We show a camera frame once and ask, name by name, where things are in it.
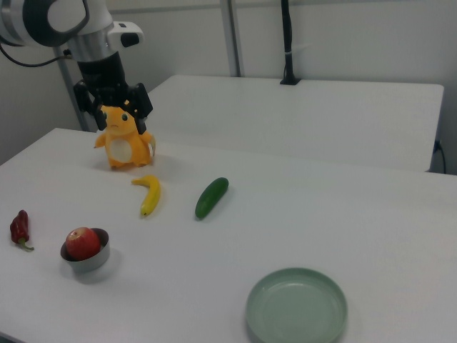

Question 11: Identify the black pole with base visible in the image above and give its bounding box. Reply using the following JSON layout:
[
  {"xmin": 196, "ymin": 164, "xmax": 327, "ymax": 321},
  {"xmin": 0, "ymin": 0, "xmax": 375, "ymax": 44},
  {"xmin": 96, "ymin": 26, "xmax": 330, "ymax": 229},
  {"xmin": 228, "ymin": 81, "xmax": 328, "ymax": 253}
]
[{"xmin": 279, "ymin": 0, "xmax": 303, "ymax": 86}]

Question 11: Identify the silver metal post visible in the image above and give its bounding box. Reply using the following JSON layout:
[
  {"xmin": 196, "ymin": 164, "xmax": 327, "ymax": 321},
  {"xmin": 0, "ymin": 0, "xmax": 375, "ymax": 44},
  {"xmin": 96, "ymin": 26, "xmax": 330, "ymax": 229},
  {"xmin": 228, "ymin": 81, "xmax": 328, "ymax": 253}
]
[{"xmin": 53, "ymin": 46, "xmax": 92, "ymax": 133}]

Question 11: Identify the black power cable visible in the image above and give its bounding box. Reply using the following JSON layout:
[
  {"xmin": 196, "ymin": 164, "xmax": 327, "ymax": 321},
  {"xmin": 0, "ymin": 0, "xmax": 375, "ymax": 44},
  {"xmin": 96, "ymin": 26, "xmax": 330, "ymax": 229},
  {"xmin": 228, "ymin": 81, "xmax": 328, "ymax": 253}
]
[{"xmin": 433, "ymin": 138, "xmax": 448, "ymax": 175}]

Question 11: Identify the grey partition frame post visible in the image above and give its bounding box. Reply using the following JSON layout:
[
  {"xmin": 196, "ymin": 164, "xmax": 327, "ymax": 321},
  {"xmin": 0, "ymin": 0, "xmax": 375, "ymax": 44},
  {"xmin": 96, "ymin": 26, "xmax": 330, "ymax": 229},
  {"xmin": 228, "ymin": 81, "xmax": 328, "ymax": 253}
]
[{"xmin": 218, "ymin": 0, "xmax": 246, "ymax": 78}]

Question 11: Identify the green cucumber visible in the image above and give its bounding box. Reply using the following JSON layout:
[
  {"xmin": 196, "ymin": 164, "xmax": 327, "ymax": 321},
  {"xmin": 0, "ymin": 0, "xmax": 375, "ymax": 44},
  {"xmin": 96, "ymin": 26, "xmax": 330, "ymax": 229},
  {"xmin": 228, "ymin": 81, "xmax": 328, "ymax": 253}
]
[{"xmin": 194, "ymin": 177, "xmax": 230, "ymax": 220}]

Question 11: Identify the small grey metal bowl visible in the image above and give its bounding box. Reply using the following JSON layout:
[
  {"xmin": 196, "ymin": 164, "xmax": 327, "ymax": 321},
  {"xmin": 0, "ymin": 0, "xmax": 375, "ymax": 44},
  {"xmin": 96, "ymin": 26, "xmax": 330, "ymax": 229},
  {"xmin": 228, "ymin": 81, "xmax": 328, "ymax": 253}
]
[{"xmin": 59, "ymin": 227, "xmax": 111, "ymax": 274}]

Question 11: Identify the red chili pepper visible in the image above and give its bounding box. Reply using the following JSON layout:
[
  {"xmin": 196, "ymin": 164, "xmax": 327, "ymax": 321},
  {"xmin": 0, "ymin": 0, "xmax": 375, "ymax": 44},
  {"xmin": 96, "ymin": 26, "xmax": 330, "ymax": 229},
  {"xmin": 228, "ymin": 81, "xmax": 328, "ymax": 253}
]
[{"xmin": 9, "ymin": 209, "xmax": 35, "ymax": 252}]

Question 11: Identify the light green plastic plate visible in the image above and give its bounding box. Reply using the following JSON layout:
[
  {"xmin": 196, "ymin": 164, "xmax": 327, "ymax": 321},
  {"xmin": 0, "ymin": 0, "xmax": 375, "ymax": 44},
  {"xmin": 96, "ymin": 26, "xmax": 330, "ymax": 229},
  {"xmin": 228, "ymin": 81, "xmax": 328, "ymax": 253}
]
[{"xmin": 245, "ymin": 267, "xmax": 348, "ymax": 343}]

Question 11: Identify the orange plush dinosaur toy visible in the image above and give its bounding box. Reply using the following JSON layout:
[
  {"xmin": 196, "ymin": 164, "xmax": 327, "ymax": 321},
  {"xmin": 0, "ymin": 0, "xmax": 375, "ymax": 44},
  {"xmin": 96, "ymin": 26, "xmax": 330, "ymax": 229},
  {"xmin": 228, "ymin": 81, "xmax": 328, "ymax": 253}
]
[{"xmin": 93, "ymin": 104, "xmax": 157, "ymax": 171}]

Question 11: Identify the yellow banana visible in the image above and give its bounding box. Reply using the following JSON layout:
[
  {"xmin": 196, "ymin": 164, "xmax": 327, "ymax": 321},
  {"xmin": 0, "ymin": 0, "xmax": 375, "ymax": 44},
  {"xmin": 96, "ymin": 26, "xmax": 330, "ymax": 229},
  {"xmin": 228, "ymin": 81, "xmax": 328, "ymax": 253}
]
[{"xmin": 131, "ymin": 174, "xmax": 161, "ymax": 219}]

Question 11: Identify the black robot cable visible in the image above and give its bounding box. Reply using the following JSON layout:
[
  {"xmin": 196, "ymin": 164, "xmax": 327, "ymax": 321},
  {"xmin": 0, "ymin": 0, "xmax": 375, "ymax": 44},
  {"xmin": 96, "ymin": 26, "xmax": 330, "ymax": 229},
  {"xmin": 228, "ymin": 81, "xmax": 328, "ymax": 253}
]
[{"xmin": 0, "ymin": 42, "xmax": 71, "ymax": 68}]

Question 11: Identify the red apple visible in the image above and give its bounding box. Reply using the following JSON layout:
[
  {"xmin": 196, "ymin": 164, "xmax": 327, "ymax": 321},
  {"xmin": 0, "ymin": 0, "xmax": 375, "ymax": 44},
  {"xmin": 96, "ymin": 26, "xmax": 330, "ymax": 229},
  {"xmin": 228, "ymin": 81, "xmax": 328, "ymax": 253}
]
[{"xmin": 65, "ymin": 226, "xmax": 101, "ymax": 261}]

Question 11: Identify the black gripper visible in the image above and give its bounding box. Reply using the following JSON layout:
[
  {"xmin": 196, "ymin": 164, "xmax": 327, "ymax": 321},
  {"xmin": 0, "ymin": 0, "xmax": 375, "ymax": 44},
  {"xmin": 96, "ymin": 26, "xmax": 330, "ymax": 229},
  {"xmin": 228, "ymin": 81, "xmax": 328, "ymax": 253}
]
[{"xmin": 74, "ymin": 51, "xmax": 154, "ymax": 135}]

